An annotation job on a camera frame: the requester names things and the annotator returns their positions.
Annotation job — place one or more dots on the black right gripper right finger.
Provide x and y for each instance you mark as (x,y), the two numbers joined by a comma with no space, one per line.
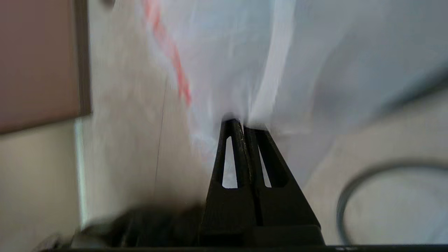
(287,217)

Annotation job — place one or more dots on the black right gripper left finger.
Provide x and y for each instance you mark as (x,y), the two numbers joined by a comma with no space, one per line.
(227,213)

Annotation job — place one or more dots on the white red-print trash bag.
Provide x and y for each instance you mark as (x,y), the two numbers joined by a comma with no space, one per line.
(315,70)

